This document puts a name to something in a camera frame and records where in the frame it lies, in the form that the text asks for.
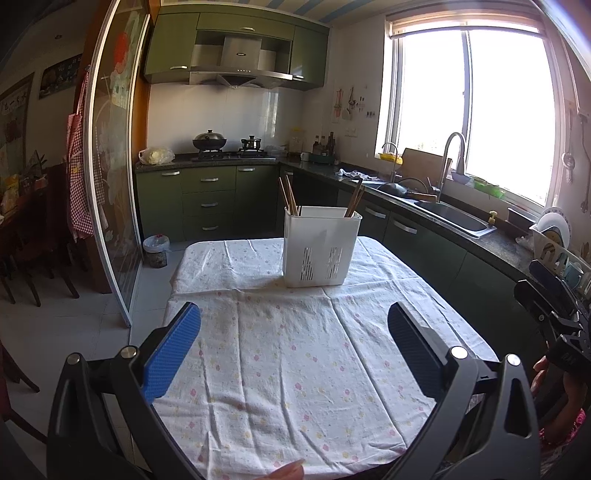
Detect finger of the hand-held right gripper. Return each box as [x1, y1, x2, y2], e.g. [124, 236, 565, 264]
[514, 279, 583, 337]
[529, 260, 584, 320]

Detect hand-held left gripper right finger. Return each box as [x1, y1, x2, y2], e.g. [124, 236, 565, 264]
[387, 302, 542, 480]

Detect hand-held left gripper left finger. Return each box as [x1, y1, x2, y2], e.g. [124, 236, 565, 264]
[46, 302, 205, 480]

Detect white plastic utensil holder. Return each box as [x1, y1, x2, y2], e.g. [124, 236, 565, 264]
[283, 206, 363, 289]

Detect person's right hand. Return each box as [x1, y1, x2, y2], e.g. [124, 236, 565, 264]
[530, 354, 555, 398]

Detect person's left hand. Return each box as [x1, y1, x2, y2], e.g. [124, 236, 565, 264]
[267, 460, 305, 480]

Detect white dish rack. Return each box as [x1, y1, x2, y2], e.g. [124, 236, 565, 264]
[531, 225, 591, 296]

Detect white plate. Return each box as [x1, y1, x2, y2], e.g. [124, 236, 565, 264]
[538, 208, 574, 246]

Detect black rectangular box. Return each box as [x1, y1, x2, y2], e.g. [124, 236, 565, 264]
[507, 207, 539, 227]

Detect person's floral clothing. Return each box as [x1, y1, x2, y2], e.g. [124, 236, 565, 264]
[538, 397, 591, 462]

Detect trash bin with clear bag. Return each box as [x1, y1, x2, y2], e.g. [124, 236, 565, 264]
[143, 234, 170, 269]

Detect green sink base cabinets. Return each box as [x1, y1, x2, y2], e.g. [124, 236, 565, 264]
[279, 166, 551, 334]

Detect green plastic basket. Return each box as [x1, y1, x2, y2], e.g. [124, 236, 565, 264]
[473, 178, 507, 199]

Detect stainless steel double sink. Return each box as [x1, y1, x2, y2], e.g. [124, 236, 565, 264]
[374, 182, 498, 239]

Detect white floral tablecloth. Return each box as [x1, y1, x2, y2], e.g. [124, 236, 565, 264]
[152, 235, 500, 480]

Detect hanging steel ladle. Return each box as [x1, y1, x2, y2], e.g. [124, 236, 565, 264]
[561, 108, 577, 184]

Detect green base cabinets with drawers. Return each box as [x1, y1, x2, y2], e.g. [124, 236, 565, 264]
[136, 165, 283, 243]

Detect tall steel faucet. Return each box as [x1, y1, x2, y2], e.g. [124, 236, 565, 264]
[427, 132, 467, 204]

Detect sliding window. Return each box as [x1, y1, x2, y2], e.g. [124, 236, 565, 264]
[374, 11, 574, 209]

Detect small steel faucet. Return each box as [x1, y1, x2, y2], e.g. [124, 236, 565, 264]
[381, 142, 400, 184]

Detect wooden cutting board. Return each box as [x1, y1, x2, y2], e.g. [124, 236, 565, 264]
[401, 148, 451, 186]

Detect red checkered apron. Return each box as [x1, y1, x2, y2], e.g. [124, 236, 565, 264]
[66, 69, 110, 241]

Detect filled clear plastic bag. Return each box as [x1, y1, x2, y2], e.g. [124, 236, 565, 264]
[137, 147, 175, 166]

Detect black gas stove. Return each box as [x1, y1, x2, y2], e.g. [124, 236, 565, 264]
[191, 148, 277, 162]

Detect printed glass sliding door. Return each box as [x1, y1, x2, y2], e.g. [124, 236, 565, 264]
[83, 0, 156, 329]

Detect black wok with lid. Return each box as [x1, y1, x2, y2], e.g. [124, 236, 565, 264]
[192, 129, 228, 152]

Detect roller blind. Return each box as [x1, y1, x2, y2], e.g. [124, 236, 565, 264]
[387, 11, 546, 38]

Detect steel range hood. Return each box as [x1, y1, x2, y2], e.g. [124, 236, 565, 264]
[188, 41, 294, 89]

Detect green flap cabinet door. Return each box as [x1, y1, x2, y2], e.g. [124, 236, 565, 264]
[196, 13, 297, 42]

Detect black wok with wooden handle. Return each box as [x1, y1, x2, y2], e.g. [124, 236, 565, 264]
[376, 182, 437, 203]

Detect large framed wall picture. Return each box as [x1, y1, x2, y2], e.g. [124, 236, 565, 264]
[0, 74, 36, 149]

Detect dark framed wall picture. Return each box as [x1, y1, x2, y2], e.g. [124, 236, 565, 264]
[38, 54, 84, 100]

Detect green wall cabinet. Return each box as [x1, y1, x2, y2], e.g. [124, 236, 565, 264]
[143, 13, 202, 85]
[292, 25, 331, 91]

